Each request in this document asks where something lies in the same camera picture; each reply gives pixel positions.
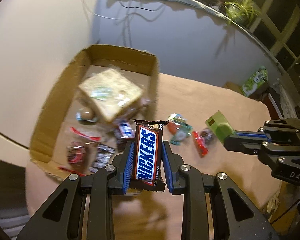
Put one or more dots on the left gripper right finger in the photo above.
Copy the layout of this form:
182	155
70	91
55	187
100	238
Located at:
234	215

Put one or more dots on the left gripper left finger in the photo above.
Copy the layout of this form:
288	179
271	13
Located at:
61	215

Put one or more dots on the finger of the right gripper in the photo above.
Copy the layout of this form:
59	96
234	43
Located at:
255	144
281	130

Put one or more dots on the green round candy packet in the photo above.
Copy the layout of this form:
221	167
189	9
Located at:
220	126

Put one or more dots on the dark pastry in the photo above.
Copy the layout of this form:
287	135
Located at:
203	140

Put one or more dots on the brown Snickers bar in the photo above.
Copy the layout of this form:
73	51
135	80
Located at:
146	172

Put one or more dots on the black patterned candy packet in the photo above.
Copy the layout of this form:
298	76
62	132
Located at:
103	157

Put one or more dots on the teal donut candy packet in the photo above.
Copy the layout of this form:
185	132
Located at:
183	133

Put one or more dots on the red blue jelly cup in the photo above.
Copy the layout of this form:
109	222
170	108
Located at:
175	122

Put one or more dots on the dark Snickers bar Japanese label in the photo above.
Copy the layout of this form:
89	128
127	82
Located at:
123	134

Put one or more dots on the packaged sliced bread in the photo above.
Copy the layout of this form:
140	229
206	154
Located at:
109	93

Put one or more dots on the lace covered side table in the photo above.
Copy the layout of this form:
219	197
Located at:
284	103

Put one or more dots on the green white gift bag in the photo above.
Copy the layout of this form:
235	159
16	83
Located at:
255	81

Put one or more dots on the cardboard box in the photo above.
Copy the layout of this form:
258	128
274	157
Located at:
65	100

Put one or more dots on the potted spider plant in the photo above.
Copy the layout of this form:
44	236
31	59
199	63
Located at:
240	12

